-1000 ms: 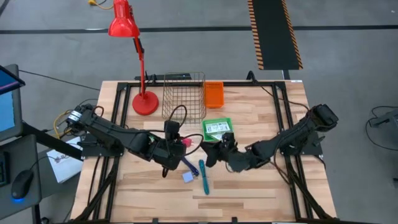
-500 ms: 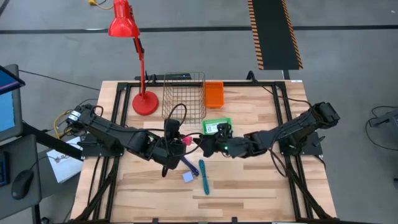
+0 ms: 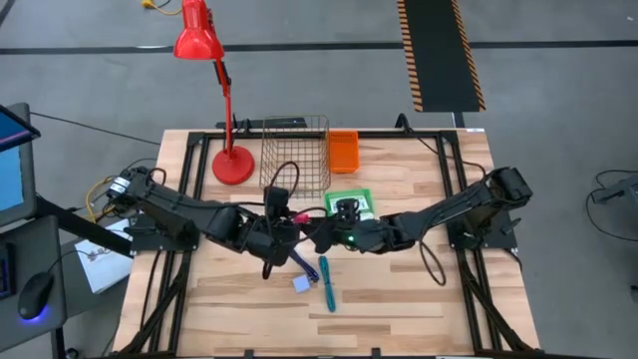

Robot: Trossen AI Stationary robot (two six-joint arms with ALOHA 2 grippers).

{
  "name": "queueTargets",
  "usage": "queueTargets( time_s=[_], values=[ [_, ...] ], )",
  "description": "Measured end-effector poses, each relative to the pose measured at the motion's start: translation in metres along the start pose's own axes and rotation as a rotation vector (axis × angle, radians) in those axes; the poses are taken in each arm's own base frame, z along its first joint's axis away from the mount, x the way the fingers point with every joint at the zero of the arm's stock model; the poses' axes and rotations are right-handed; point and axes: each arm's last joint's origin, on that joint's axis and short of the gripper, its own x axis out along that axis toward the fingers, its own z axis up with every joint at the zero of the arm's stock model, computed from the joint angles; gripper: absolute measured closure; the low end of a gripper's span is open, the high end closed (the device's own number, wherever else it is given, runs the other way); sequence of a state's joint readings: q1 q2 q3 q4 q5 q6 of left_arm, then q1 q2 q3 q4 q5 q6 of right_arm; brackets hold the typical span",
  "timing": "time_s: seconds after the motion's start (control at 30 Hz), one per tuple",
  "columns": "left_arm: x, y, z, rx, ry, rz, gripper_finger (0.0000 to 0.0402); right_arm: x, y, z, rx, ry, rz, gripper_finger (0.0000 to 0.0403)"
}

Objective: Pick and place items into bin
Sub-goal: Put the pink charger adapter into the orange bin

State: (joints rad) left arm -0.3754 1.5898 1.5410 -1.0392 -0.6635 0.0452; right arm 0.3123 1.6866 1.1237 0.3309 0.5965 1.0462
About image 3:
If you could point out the blue and white small tool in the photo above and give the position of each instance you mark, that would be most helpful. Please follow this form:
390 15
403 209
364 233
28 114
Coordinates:
306 269

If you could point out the grey desk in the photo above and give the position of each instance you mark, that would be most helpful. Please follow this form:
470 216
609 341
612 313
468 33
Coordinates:
30 239

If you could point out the black computer mouse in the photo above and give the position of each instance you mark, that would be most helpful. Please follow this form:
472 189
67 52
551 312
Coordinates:
35 294

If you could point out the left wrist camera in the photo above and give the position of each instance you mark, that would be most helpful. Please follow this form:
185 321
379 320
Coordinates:
276 199

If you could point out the black table frame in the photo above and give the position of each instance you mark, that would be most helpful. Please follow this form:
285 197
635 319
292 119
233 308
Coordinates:
463 279

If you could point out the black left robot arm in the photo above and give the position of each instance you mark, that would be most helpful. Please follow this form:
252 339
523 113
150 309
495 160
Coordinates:
174 207

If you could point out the green acer box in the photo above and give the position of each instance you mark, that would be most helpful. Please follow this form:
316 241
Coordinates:
366 203

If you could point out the orange plastic bin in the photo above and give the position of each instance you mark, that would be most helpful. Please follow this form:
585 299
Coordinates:
344 152

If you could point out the pink rounded block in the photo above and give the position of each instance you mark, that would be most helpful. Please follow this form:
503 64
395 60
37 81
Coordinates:
300 218

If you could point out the green plastic basket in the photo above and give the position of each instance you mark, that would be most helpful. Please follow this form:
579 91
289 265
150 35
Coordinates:
329 199

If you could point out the red desk lamp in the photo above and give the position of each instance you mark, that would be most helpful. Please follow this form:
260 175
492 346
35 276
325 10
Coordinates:
232 167

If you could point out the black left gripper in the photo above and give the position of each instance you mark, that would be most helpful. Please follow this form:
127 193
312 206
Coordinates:
281 242

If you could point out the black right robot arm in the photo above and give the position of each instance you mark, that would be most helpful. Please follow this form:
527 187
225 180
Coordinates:
448 207

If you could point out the white paper box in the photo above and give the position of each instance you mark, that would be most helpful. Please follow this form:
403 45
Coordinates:
102 264

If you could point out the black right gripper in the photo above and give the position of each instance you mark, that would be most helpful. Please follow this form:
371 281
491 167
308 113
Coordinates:
366 235

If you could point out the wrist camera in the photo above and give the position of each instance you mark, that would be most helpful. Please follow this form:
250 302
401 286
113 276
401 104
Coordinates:
347 208
276 199

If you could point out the black striped floor mat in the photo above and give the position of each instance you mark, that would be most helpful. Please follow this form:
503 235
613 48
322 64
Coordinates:
441 55

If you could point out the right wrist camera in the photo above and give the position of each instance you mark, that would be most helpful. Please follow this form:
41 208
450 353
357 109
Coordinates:
347 208

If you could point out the computer monitor blue screen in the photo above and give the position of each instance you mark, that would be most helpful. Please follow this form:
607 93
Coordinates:
12 174

